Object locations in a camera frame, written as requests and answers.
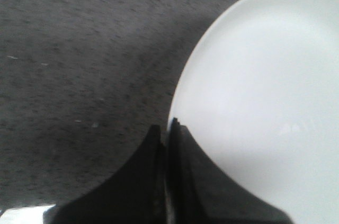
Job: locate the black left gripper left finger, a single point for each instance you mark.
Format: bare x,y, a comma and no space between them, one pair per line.
134,194

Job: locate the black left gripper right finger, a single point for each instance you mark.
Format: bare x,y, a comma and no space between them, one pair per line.
200,192

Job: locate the white round plate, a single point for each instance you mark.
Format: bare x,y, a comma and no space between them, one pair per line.
259,93

